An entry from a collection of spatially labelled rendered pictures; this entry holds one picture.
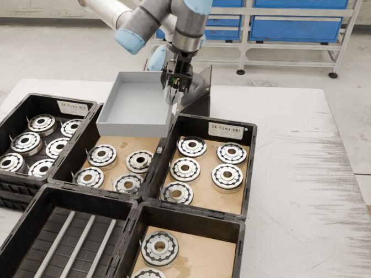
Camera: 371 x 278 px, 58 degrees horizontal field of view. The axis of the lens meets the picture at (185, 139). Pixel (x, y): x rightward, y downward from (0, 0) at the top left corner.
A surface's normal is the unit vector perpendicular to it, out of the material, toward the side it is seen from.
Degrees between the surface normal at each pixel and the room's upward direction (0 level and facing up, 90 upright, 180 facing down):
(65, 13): 90
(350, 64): 0
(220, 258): 0
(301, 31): 90
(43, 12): 90
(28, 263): 0
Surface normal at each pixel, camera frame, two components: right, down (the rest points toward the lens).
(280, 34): -0.08, 0.69
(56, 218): -0.01, -0.72
